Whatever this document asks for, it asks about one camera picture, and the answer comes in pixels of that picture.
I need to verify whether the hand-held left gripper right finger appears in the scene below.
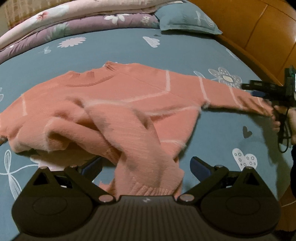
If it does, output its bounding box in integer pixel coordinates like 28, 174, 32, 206
177, 156, 273, 205

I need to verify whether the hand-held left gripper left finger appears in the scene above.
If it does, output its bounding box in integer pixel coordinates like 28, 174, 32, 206
23, 156, 116, 205

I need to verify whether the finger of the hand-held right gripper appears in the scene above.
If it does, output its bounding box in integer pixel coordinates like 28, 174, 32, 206
240, 80, 285, 93
252, 91, 275, 104

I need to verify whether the pink striped sweater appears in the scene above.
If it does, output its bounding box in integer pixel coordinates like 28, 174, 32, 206
0, 61, 275, 197

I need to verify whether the person's right hand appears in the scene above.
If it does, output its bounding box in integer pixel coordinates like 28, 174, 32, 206
271, 105, 296, 145

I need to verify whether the wooden headboard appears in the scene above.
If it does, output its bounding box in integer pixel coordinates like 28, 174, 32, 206
188, 0, 296, 86

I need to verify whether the teal patterned pillow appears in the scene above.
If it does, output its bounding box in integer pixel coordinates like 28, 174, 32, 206
154, 3, 222, 35

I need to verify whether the pink floral quilt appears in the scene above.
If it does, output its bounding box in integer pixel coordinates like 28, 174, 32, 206
0, 0, 188, 50

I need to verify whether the patterned lace curtain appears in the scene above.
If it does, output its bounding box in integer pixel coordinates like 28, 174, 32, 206
5, 0, 70, 28

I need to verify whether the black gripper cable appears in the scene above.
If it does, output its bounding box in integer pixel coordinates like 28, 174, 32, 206
277, 107, 292, 153

